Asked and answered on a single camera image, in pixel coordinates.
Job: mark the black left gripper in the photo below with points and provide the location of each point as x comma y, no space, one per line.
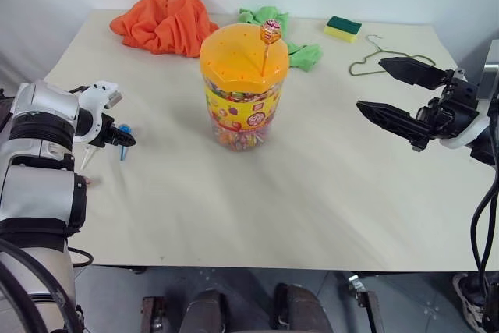
109,131

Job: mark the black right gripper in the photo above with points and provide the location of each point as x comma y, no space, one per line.
456,103

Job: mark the blue lollipop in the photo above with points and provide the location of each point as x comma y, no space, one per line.
124,130

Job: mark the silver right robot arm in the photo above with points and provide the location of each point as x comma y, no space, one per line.
491,75

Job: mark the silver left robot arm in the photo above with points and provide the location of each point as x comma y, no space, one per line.
35,192

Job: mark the candy jar with orange lid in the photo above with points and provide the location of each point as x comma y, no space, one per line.
241,107

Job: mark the pink lollipop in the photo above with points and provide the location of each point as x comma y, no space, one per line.
93,181

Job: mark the yellow green sponge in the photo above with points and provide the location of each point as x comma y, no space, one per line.
343,29

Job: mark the green cloth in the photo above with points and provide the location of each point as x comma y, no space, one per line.
304,56

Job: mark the orange cloth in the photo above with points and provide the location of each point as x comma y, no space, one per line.
171,25

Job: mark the orange wrapped lollipop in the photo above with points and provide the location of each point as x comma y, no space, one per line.
270,31

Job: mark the rusty brown metal bar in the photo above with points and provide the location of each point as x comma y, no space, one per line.
152,315
370,311

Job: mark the dark rounded shape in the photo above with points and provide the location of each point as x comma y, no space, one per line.
204,311
302,309

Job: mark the table caster wheel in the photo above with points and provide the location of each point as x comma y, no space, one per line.
356,282

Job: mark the white black sneaker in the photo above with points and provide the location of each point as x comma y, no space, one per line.
468,300

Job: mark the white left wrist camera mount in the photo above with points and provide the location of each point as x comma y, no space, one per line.
97,95

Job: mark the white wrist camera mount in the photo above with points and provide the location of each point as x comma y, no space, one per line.
97,95
464,139

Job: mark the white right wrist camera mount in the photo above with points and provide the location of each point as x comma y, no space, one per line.
464,139

